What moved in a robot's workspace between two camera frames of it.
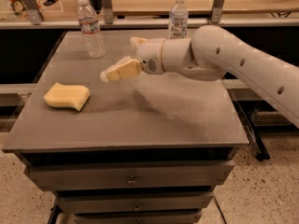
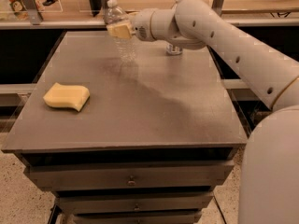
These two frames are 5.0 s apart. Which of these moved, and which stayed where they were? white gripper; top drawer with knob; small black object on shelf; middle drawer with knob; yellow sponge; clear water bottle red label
Moved: clear water bottle red label; white gripper
Stayed: top drawer with knob; middle drawer with knob; yellow sponge; small black object on shelf
